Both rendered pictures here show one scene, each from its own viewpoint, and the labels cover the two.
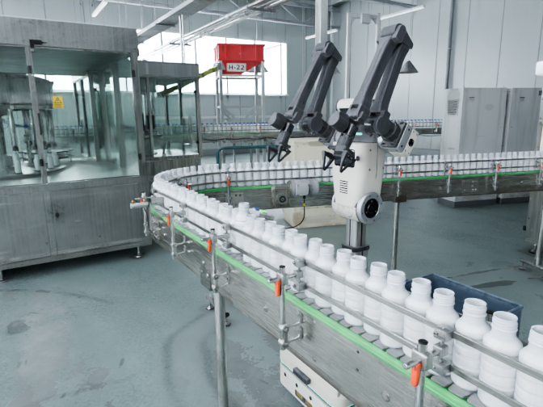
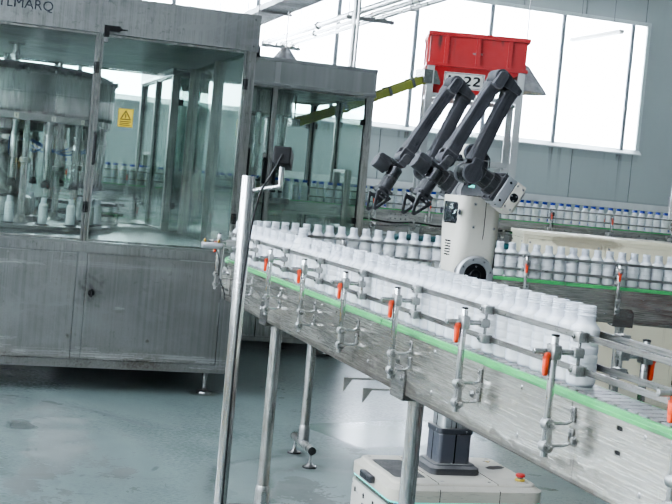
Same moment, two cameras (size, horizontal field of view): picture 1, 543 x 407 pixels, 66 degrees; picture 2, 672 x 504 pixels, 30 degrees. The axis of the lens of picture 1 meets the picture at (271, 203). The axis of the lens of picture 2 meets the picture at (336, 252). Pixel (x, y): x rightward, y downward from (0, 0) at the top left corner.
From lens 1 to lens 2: 3.20 m
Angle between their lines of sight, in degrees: 17
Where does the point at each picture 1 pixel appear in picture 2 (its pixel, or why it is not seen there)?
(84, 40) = (180, 30)
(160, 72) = (301, 80)
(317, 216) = not seen: hidden behind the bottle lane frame
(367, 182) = (469, 242)
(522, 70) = not seen: outside the picture
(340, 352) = (329, 319)
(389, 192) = (602, 307)
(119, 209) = (185, 302)
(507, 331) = (385, 263)
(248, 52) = (492, 54)
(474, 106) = not seen: outside the picture
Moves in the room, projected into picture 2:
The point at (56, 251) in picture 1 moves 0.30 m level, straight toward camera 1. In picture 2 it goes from (79, 352) to (81, 360)
